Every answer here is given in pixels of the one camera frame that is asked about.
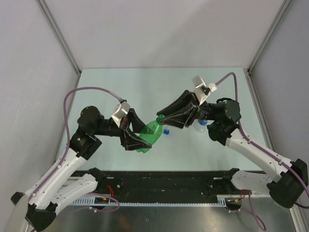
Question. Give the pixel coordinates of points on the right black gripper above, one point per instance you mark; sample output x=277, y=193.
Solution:
x=187, y=118

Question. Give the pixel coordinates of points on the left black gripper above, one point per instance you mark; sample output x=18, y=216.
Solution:
x=127, y=139

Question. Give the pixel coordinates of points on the green plastic bottle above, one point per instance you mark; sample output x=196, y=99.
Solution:
x=152, y=131

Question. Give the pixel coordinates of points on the blue label bottle white cap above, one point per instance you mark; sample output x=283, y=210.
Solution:
x=201, y=125

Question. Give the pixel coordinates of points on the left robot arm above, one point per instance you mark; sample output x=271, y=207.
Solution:
x=40, y=205

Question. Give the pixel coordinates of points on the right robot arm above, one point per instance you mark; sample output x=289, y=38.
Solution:
x=284, y=180

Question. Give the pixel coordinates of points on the clear bottle blue cap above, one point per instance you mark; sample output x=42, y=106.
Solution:
x=166, y=129

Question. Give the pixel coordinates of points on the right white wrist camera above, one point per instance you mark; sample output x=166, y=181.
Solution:
x=202, y=91

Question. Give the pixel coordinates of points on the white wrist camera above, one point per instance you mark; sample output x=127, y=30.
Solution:
x=120, y=111
x=202, y=91

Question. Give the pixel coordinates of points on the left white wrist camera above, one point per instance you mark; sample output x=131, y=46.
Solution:
x=120, y=111

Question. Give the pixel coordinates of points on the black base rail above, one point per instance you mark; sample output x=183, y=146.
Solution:
x=168, y=187

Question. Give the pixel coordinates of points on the left aluminium frame post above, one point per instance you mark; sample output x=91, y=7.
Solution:
x=58, y=34

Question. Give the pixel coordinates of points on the aluminium frame post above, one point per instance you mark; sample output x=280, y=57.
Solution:
x=275, y=25
x=58, y=34

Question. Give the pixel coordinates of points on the right aluminium frame post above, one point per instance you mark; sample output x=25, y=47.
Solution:
x=275, y=25

